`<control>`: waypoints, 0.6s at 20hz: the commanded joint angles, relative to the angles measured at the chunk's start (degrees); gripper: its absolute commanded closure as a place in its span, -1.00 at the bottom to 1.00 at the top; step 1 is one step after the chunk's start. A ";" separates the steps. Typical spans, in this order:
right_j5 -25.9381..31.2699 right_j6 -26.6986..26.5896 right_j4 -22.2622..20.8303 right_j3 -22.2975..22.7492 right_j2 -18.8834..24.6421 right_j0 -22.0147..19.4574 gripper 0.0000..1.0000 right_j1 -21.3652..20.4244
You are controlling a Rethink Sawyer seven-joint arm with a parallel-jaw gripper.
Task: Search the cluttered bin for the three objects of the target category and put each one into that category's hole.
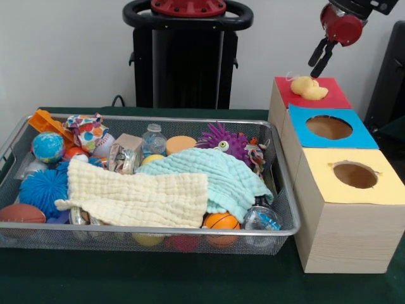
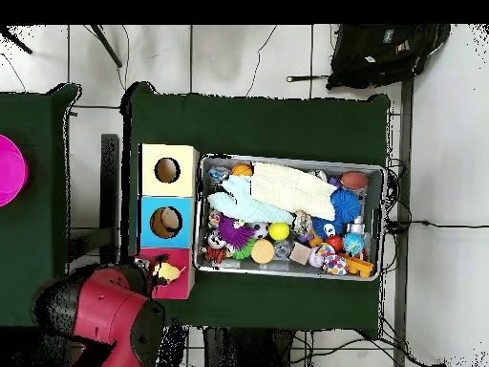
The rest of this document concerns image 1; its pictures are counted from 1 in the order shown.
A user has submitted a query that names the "yellow duck plush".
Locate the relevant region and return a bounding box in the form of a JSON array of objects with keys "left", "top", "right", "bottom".
[{"left": 285, "top": 71, "right": 329, "bottom": 101}]

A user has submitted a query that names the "black panel on stand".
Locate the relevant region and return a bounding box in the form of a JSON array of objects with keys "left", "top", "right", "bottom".
[{"left": 363, "top": 20, "right": 405, "bottom": 134}]

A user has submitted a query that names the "blue green globe ball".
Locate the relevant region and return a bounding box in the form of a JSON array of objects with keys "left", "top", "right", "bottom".
[{"left": 31, "top": 132, "right": 66, "bottom": 164}]

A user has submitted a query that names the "dark green tablecloth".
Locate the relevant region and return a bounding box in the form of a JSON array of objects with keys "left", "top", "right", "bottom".
[
  {"left": 0, "top": 106, "right": 405, "bottom": 304},
  {"left": 378, "top": 115, "right": 405, "bottom": 137}
]

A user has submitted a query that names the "orange toy basketball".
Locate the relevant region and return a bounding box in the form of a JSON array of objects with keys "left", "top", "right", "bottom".
[{"left": 202, "top": 212, "right": 242, "bottom": 248}]

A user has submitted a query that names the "blue spiky ball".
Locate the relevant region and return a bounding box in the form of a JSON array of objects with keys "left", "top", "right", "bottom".
[{"left": 18, "top": 168, "right": 70, "bottom": 219}]

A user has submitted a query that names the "purple spiky monster toy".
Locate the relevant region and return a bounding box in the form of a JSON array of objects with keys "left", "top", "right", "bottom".
[{"left": 196, "top": 122, "right": 249, "bottom": 165}]

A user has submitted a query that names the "cream waffle cloth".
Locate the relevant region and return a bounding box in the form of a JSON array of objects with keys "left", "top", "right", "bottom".
[{"left": 54, "top": 157, "right": 209, "bottom": 229}]

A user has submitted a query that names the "brown toy football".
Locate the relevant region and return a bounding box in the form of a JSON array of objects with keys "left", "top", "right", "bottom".
[{"left": 0, "top": 203, "right": 47, "bottom": 224}]

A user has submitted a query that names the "mint waffle cloth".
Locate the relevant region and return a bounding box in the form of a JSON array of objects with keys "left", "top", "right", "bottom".
[{"left": 135, "top": 148, "right": 275, "bottom": 224}]

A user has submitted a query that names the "polka dot fabric toy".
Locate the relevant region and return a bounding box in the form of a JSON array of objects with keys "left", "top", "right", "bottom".
[{"left": 63, "top": 113, "right": 109, "bottom": 153}]

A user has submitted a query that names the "orange plastic toy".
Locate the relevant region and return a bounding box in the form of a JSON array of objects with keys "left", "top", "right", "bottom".
[{"left": 27, "top": 109, "right": 75, "bottom": 149}]

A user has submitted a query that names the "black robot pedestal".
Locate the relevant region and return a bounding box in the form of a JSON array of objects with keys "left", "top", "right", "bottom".
[{"left": 122, "top": 0, "right": 254, "bottom": 110}]

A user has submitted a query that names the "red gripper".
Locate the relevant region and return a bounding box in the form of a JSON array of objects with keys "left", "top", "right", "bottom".
[{"left": 308, "top": 3, "right": 364, "bottom": 79}]

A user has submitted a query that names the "wooden box with three holes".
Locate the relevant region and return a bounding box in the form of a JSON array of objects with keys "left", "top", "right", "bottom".
[{"left": 267, "top": 76, "right": 405, "bottom": 274}]

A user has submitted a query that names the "silver mesh bin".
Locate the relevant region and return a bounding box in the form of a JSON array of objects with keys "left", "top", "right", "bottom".
[{"left": 0, "top": 113, "right": 301, "bottom": 257}]

